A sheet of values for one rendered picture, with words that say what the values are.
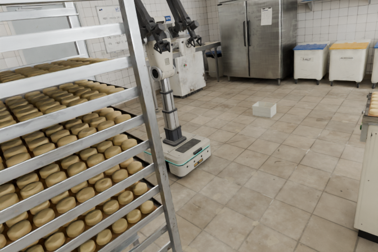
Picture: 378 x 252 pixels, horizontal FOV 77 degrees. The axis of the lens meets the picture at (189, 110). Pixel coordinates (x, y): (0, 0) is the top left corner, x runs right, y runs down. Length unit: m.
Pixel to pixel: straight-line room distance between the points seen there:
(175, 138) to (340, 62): 3.49
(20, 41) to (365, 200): 1.87
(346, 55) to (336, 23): 0.90
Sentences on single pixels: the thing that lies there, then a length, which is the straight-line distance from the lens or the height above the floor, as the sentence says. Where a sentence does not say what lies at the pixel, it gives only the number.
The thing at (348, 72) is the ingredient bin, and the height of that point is 0.27.
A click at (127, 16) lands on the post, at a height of 1.53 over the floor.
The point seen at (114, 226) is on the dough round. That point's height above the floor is 0.88.
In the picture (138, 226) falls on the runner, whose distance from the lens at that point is 0.91.
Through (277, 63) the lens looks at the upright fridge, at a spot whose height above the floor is 0.49.
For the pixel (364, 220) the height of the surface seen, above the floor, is 0.18.
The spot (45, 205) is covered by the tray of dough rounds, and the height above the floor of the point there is 1.06.
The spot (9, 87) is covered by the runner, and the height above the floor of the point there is 1.42.
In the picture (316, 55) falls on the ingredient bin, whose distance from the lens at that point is 5.17.
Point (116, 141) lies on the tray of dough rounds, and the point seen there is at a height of 1.15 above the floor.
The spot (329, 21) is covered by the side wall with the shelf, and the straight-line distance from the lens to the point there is 5.72.
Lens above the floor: 1.50
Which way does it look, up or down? 20 degrees down
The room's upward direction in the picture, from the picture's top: 8 degrees counter-clockwise
